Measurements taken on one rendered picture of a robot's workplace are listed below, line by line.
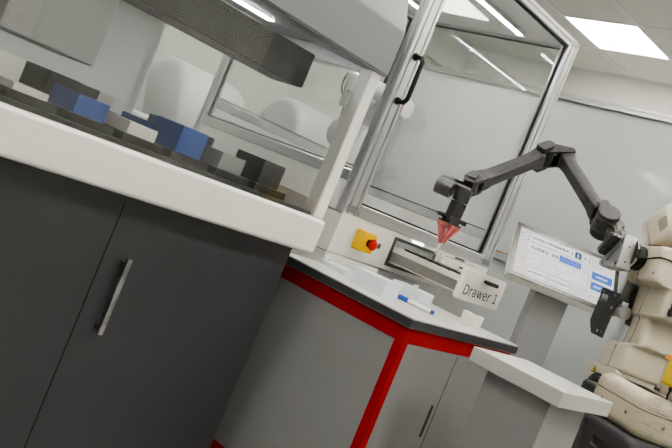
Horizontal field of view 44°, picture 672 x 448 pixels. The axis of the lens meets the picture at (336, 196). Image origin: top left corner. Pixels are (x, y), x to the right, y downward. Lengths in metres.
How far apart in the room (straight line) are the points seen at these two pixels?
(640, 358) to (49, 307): 1.83
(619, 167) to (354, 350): 2.70
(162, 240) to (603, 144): 3.19
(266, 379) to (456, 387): 0.58
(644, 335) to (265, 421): 1.24
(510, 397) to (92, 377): 1.06
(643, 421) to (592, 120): 2.74
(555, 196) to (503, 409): 2.79
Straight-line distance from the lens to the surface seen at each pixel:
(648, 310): 2.88
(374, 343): 2.36
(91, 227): 2.04
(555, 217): 4.86
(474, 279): 2.95
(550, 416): 2.19
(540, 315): 3.97
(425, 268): 3.00
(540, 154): 3.11
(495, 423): 2.24
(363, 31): 2.34
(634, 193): 4.70
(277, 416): 2.56
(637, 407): 2.49
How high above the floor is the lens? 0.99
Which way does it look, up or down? level
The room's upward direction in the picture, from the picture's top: 22 degrees clockwise
